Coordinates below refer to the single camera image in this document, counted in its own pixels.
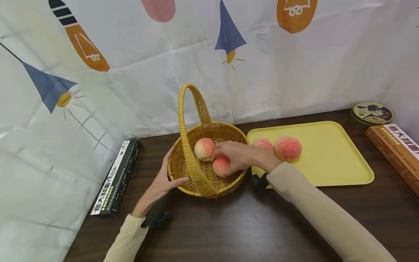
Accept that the person's right hand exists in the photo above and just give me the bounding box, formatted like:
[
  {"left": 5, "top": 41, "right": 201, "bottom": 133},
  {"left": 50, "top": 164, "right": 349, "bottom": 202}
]
[{"left": 210, "top": 141, "right": 279, "bottom": 178}]

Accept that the person's left hand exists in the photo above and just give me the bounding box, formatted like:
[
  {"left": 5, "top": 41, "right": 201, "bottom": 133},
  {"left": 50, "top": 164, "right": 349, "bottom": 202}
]
[{"left": 135, "top": 146, "right": 190, "bottom": 211}]

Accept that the pink peach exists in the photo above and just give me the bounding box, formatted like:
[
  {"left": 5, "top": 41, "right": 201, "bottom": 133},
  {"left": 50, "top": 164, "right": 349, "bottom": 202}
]
[
  {"left": 251, "top": 138, "right": 274, "bottom": 151},
  {"left": 273, "top": 136, "right": 303, "bottom": 162},
  {"left": 212, "top": 156, "right": 232, "bottom": 178},
  {"left": 194, "top": 138, "right": 216, "bottom": 162}
]

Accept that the yellow wicker basket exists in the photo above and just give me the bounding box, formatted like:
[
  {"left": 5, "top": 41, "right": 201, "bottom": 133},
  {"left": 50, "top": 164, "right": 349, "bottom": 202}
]
[{"left": 167, "top": 83, "right": 250, "bottom": 200}]

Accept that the person's left forearm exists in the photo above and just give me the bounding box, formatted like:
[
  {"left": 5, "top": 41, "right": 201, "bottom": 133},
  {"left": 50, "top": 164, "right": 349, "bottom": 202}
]
[{"left": 103, "top": 207, "right": 151, "bottom": 262}]

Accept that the person's right forearm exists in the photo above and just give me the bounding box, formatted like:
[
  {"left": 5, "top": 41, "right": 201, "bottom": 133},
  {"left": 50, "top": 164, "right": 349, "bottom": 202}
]
[{"left": 267, "top": 162, "right": 397, "bottom": 262}]

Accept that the black wrist band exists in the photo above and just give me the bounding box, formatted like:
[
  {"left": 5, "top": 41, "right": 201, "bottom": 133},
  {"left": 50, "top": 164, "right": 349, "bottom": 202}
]
[
  {"left": 250, "top": 172, "right": 270, "bottom": 190},
  {"left": 141, "top": 212, "right": 170, "bottom": 229}
]

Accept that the long black pasta box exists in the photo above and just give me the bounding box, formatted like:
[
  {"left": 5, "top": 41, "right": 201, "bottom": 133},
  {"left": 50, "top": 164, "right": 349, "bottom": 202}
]
[{"left": 90, "top": 138, "right": 143, "bottom": 217}]

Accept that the yellow plastic tray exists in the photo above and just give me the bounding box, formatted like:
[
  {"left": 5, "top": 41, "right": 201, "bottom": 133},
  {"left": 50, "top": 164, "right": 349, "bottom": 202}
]
[{"left": 247, "top": 121, "right": 375, "bottom": 189}]

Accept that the round olive tin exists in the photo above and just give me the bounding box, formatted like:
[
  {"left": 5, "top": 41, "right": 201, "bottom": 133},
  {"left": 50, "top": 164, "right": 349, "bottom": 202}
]
[{"left": 350, "top": 102, "right": 395, "bottom": 131}]

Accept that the long brown pasta box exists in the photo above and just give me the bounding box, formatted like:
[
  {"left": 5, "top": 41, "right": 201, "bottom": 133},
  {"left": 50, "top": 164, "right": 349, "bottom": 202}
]
[{"left": 364, "top": 124, "right": 419, "bottom": 199}]

